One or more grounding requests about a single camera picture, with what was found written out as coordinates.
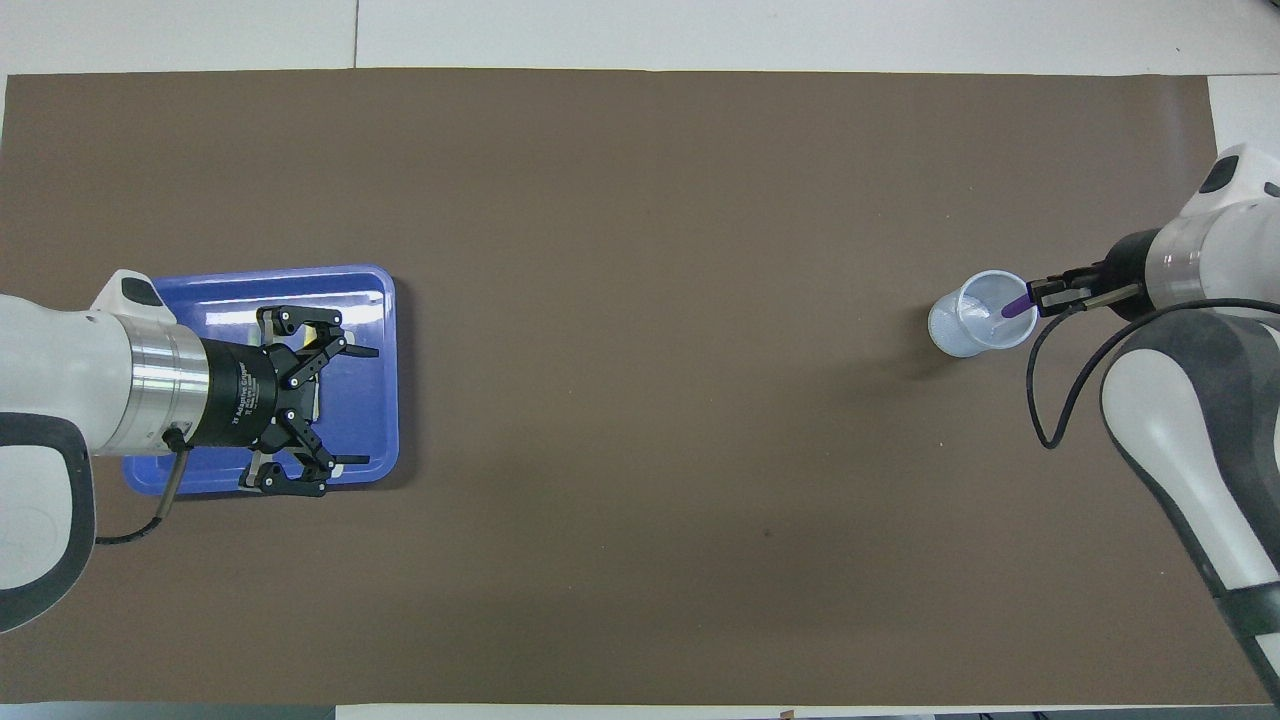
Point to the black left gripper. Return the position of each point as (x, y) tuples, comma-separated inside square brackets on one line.
[(240, 395)]

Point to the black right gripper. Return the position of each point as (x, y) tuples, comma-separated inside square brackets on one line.
[(1132, 272)]

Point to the purple marker pen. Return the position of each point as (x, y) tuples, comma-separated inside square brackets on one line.
[(1016, 306)]

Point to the yellow marker pen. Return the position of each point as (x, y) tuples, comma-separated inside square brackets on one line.
[(312, 332)]

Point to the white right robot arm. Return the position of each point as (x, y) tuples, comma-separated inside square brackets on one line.
[(1220, 400)]

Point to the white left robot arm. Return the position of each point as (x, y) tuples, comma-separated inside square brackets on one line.
[(60, 370)]

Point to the blue plastic tray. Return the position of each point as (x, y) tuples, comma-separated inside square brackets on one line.
[(370, 410)]

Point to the translucent plastic cup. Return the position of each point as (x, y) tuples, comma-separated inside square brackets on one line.
[(965, 335)]

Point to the brown table mat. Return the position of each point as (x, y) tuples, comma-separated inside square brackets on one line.
[(640, 400)]

